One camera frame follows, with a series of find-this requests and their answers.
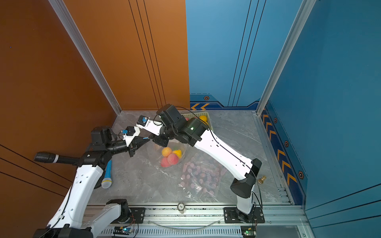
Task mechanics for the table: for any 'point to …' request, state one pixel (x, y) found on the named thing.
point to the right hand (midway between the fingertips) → (153, 132)
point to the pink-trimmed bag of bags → (201, 176)
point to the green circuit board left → (122, 230)
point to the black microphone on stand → (50, 158)
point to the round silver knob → (181, 207)
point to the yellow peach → (166, 151)
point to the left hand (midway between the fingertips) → (148, 137)
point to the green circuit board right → (248, 231)
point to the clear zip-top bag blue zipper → (156, 150)
